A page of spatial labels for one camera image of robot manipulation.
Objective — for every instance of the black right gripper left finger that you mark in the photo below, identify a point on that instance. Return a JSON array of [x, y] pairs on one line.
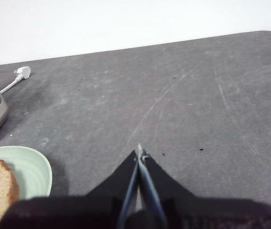
[[78, 212]]

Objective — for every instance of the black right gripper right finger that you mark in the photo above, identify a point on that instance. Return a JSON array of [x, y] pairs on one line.
[[209, 212]]

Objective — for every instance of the pale green round plate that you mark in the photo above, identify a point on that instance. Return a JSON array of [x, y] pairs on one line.
[[33, 174]]

